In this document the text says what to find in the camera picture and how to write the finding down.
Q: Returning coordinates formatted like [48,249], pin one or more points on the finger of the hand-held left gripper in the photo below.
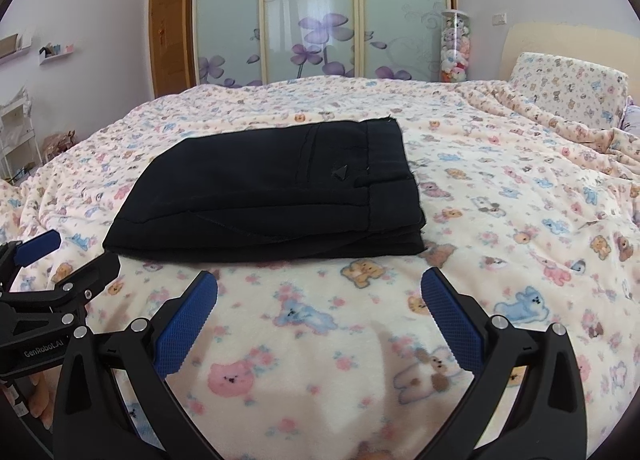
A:
[37,245]
[97,272]

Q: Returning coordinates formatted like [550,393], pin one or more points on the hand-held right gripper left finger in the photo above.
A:
[187,325]

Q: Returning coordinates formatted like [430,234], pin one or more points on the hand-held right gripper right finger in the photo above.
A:
[452,320]

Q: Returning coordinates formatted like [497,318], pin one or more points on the black pants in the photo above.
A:
[260,190]

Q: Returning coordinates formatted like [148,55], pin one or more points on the person's left hand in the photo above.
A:
[40,400]

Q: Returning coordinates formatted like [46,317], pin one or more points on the bear printed blanket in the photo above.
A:
[500,190]

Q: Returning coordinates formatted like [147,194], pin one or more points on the white storage rack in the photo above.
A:
[15,108]

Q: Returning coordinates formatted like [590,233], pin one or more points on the wooden door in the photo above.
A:
[167,40]

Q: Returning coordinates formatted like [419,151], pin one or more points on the bear printed pillow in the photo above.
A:
[570,85]

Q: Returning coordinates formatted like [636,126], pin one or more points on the clear tube of plush toys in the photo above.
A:
[456,50]

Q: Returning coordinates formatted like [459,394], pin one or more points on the purple pillow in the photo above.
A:
[632,118]

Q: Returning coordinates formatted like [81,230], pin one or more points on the beige headboard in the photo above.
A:
[550,40]

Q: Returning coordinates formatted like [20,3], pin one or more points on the floral glass sliding wardrobe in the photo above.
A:
[310,0]

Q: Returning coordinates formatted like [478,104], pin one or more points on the white wall shelf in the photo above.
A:
[15,53]
[56,56]

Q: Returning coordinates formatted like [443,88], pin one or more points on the white wall socket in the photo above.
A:
[500,19]

